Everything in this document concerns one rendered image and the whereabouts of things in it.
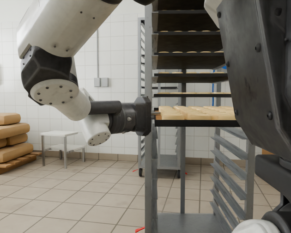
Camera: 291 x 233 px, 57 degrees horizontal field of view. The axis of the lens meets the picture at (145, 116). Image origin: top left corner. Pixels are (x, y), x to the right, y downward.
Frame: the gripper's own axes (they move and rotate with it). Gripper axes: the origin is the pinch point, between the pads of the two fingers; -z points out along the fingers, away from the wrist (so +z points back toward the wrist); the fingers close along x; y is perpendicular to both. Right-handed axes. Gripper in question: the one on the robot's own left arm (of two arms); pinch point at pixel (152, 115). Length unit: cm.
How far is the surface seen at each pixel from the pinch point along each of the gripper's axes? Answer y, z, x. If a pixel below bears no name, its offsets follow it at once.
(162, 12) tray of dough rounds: 20, -26, 42
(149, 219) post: 22, -20, -49
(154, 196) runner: 22, -24, -39
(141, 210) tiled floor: 99, -87, -90
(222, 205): 18, -77, -57
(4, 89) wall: 406, -73, 14
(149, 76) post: 22.1, -20.3, 14.3
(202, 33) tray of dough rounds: 8, -38, 33
